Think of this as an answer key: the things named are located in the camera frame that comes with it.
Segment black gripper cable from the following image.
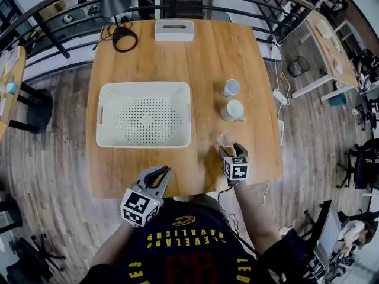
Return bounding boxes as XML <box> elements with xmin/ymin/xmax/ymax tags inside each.
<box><xmin>217</xmin><ymin>185</ymin><xmax>258</xmax><ymax>257</ymax></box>

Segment white power strip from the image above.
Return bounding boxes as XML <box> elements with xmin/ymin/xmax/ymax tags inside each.
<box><xmin>272</xmin><ymin>88</ymin><xmax>290</xmax><ymax>106</ymax></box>

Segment black desk lamp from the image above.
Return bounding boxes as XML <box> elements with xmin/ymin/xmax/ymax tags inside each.
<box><xmin>92</xmin><ymin>0</ymin><xmax>139</xmax><ymax>53</ymax></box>

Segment white tissue box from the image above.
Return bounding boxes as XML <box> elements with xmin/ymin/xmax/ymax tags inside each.
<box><xmin>154</xmin><ymin>19</ymin><xmax>195</xmax><ymax>42</ymax></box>

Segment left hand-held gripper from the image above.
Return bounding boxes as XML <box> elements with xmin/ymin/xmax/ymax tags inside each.
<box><xmin>120</xmin><ymin>165</ymin><xmax>173</xmax><ymax>228</ymax></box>

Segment black office chair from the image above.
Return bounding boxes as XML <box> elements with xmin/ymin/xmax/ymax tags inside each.
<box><xmin>8</xmin><ymin>234</ymin><xmax>66</xmax><ymax>280</ymax></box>
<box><xmin>337</xmin><ymin>139</ymin><xmax>379</xmax><ymax>191</ymax></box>

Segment white mug with handle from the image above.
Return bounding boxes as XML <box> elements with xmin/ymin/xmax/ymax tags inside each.
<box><xmin>220</xmin><ymin>99</ymin><xmax>246</xmax><ymax>123</ymax></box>

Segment person's left forearm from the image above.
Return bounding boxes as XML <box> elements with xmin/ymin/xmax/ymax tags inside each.
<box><xmin>90</xmin><ymin>222</ymin><xmax>140</xmax><ymax>270</ymax></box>

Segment white printed paper cup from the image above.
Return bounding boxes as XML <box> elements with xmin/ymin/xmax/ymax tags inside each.
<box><xmin>222</xmin><ymin>79</ymin><xmax>241</xmax><ymax>99</ymax></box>

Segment teal bin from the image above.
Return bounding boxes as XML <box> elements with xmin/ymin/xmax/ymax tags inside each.
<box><xmin>330</xmin><ymin>92</ymin><xmax>346</xmax><ymax>108</ymax></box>

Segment person's dark jersey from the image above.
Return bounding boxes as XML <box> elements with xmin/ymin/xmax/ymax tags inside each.
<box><xmin>79</xmin><ymin>193</ymin><xmax>309</xmax><ymax>284</ymax></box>

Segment black framed glass door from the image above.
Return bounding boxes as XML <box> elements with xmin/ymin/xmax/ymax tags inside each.
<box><xmin>0</xmin><ymin>0</ymin><xmax>18</xmax><ymax>20</ymax></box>

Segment small white perforated basket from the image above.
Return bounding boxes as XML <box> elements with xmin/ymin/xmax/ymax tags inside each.
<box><xmin>277</xmin><ymin>119</ymin><xmax>285</xmax><ymax>146</ymax></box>

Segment light blue packet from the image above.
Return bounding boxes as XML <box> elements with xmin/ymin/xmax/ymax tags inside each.
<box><xmin>6</xmin><ymin>77</ymin><xmax>19</xmax><ymax>95</ymax></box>

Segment black mesh wastebasket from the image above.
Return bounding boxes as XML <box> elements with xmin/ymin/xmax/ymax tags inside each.
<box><xmin>288</xmin><ymin>55</ymin><xmax>310</xmax><ymax>77</ymax></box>

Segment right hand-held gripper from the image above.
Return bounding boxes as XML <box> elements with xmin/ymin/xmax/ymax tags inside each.
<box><xmin>218</xmin><ymin>142</ymin><xmax>250</xmax><ymax>188</ymax></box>

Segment white cable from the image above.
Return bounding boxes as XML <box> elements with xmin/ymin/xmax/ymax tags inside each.
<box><xmin>262</xmin><ymin>38</ymin><xmax>293</xmax><ymax>206</ymax></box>

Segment clear plastic container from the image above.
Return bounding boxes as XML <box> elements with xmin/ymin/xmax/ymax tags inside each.
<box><xmin>0</xmin><ymin>50</ymin><xmax>12</xmax><ymax>70</ymax></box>

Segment black computer monitor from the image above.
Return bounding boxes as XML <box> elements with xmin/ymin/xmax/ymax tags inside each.
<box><xmin>313</xmin><ymin>199</ymin><xmax>344</xmax><ymax>270</ymax></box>

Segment person's right forearm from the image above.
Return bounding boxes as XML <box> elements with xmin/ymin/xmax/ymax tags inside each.
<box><xmin>233</xmin><ymin>182</ymin><xmax>282</xmax><ymax>256</ymax></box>

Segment wooden table with white legs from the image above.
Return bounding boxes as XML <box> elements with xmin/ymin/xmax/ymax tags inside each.
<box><xmin>291</xmin><ymin>10</ymin><xmax>361</xmax><ymax>102</ymax></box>

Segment white perforated plastic basket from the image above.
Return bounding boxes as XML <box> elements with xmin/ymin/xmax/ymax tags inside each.
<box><xmin>95</xmin><ymin>81</ymin><xmax>193</xmax><ymax>149</ymax></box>

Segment clear plastic cup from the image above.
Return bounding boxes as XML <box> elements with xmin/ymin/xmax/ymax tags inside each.
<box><xmin>216</xmin><ymin>132</ymin><xmax>236</xmax><ymax>149</ymax></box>

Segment round wooden table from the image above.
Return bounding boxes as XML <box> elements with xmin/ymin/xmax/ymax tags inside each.
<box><xmin>0</xmin><ymin>46</ymin><xmax>54</xmax><ymax>143</ymax></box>

